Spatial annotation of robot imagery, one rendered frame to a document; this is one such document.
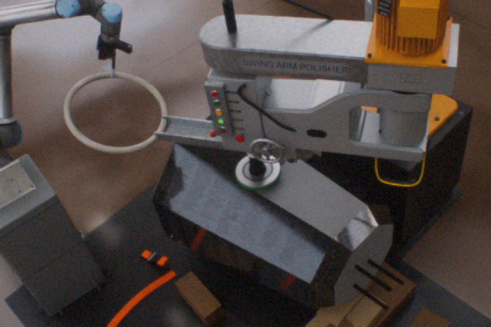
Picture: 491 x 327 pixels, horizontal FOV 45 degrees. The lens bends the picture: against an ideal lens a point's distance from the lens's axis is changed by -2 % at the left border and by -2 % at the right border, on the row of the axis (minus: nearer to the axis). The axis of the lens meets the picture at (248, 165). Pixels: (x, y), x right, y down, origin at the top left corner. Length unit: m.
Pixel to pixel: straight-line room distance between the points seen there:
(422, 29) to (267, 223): 1.29
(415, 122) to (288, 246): 0.85
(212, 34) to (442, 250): 2.02
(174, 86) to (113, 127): 0.60
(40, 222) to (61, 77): 2.32
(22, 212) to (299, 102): 1.53
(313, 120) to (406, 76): 0.46
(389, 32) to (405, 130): 0.46
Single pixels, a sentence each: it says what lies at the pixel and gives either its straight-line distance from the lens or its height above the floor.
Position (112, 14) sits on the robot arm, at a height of 1.65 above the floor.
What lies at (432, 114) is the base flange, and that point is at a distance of 3.32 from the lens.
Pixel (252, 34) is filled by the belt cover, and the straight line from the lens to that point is 2.32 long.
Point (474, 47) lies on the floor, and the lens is 5.07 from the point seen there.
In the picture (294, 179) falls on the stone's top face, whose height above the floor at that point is 0.85.
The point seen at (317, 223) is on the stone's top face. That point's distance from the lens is 2.75.
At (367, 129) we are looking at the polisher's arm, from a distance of 2.54.
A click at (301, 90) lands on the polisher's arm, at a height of 1.42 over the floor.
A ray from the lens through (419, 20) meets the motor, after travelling 1.98.
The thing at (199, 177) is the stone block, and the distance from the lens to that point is 3.10.
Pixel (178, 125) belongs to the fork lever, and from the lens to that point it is 2.91.
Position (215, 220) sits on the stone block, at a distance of 3.04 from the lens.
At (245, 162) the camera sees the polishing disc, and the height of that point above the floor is 0.91.
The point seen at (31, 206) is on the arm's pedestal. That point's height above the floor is 0.85.
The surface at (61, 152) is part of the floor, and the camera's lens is 4.69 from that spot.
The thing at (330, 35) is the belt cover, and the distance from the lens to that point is 2.28.
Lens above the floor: 3.08
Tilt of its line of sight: 48 degrees down
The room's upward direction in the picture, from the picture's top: 11 degrees counter-clockwise
